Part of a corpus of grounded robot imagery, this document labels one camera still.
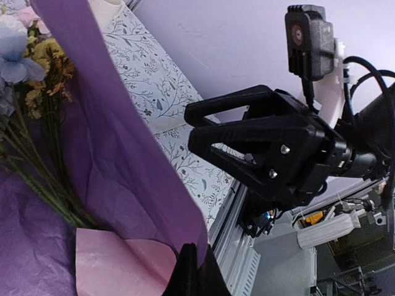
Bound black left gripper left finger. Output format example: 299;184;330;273
162;244;198;296

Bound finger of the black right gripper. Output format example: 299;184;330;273
188;118;309;197
184;85;274;126

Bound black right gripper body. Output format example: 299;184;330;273
256;89;350;207

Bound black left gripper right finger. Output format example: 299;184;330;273
197;246;231;296

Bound purple pink wrapping paper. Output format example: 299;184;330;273
1;1;210;295

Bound cream printed ribbon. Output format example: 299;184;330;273
141;114;187;134

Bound white rose flower stem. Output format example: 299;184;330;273
1;92;100;229

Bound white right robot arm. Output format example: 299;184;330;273
184;85;394;211

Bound floral patterned tablecloth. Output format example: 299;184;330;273
102;5;233;228

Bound cream ceramic mug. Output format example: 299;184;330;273
88;0;126;31

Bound yellow small flower sprig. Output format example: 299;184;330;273
24;37;75;119

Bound pink rose flower stem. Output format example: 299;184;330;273
16;6;52;37

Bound blue poppy flower stem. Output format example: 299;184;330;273
1;14;46;117

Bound aluminium front rail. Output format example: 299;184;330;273
208;180;318;296

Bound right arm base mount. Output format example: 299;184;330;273
238;189;286;238

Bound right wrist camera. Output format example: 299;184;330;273
285;4;335;81

